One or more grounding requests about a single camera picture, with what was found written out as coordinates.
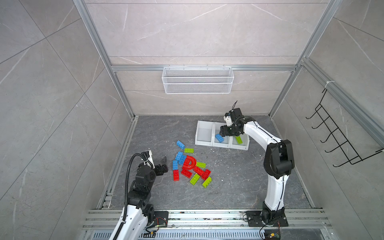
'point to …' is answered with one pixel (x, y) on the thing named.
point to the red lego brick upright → (176, 175)
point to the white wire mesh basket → (198, 80)
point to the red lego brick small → (186, 173)
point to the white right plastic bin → (233, 144)
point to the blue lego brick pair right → (182, 159)
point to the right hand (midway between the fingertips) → (224, 131)
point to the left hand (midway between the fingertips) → (157, 156)
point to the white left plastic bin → (204, 136)
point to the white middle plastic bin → (216, 130)
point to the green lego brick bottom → (194, 179)
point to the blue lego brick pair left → (178, 156)
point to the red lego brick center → (198, 170)
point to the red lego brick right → (206, 174)
